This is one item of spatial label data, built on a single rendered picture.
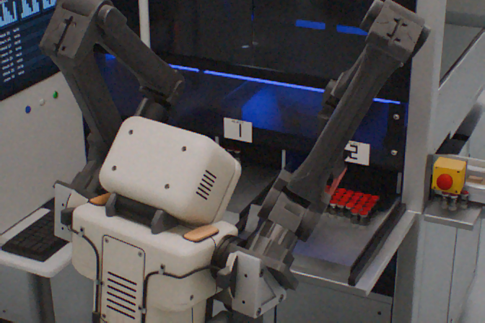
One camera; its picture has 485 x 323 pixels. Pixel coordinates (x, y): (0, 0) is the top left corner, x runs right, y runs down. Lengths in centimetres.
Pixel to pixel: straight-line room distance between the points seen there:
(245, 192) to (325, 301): 42
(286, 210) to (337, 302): 108
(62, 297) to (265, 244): 172
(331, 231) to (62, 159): 83
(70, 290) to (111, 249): 153
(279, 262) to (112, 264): 31
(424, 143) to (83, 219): 100
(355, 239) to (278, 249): 73
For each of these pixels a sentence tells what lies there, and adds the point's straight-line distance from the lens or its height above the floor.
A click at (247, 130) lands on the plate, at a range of 251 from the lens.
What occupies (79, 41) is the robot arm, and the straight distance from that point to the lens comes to 157.
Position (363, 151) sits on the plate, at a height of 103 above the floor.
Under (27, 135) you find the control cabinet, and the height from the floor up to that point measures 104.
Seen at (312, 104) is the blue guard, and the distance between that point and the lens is 240.
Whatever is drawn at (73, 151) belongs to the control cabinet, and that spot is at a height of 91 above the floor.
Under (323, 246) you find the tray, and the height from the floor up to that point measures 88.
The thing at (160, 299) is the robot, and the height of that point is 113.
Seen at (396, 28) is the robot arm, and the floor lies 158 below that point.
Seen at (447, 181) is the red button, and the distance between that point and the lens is 232.
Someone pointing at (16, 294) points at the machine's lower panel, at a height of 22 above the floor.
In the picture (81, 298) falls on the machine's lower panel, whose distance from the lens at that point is 316.
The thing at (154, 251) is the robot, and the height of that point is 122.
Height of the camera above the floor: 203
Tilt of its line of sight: 24 degrees down
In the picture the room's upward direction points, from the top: straight up
